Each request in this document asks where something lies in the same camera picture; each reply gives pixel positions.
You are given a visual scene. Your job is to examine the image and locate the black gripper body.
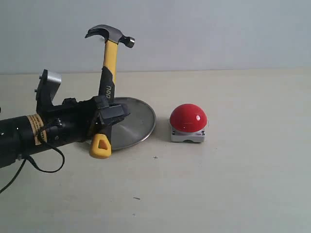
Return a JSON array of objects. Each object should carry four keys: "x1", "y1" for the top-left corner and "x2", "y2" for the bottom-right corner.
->
[{"x1": 43, "y1": 97, "x2": 102, "y2": 148}]

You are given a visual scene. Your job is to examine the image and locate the yellow black claw hammer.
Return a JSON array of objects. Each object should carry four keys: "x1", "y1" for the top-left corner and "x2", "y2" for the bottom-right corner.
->
[{"x1": 85, "y1": 24, "x2": 135, "y2": 159}]

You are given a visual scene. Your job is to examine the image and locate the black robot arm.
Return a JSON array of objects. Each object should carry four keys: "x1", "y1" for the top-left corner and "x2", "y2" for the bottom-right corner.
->
[{"x1": 0, "y1": 96, "x2": 130, "y2": 167}]

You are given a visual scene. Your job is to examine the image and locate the red dome push button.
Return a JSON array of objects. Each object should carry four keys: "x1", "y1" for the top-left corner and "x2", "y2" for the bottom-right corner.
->
[{"x1": 169, "y1": 103, "x2": 208, "y2": 143}]

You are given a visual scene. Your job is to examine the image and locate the round stainless steel plate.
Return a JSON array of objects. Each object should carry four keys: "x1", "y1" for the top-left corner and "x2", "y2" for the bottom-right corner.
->
[{"x1": 111, "y1": 97, "x2": 156, "y2": 152}]

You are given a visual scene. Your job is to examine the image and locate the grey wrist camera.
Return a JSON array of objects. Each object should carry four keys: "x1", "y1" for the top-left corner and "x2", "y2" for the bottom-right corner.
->
[{"x1": 35, "y1": 69, "x2": 62, "y2": 114}]

